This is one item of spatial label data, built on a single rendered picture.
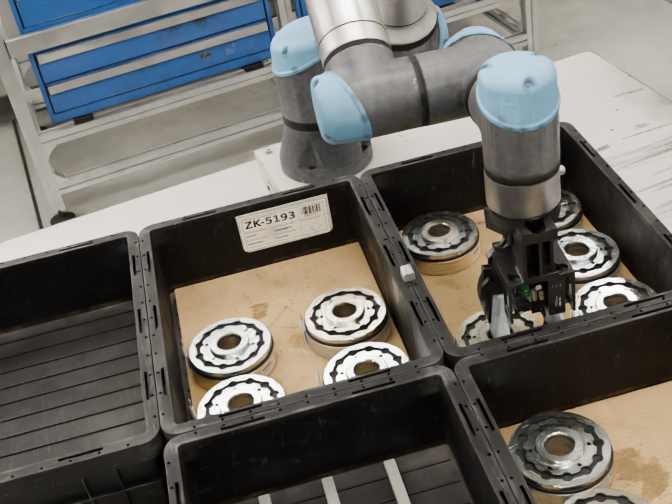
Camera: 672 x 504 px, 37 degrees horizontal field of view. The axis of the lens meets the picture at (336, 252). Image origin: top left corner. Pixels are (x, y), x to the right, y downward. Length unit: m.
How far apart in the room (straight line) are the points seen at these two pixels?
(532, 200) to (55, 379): 0.65
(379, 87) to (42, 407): 0.58
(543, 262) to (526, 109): 0.19
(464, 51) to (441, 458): 0.42
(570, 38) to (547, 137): 2.85
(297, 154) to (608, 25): 2.45
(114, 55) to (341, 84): 2.10
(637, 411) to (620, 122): 0.85
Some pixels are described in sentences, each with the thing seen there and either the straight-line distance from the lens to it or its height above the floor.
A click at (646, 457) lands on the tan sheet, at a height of 0.83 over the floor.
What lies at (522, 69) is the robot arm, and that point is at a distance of 0.97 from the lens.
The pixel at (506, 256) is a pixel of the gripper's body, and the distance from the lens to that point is 1.08.
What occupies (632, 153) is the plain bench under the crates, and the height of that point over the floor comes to 0.70.
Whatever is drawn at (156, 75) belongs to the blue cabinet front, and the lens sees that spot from 3.14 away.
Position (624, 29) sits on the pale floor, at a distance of 3.87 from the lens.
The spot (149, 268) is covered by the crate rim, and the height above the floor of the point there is 0.92.
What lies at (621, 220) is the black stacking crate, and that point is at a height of 0.89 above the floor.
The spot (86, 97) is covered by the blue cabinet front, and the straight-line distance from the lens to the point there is 3.13.
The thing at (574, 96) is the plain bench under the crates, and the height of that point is 0.70.
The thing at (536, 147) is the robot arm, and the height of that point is 1.13.
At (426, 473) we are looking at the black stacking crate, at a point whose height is 0.83.
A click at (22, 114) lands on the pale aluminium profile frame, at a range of 3.11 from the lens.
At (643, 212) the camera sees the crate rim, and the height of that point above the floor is 0.93.
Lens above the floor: 1.64
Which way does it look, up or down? 36 degrees down
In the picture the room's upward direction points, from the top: 11 degrees counter-clockwise
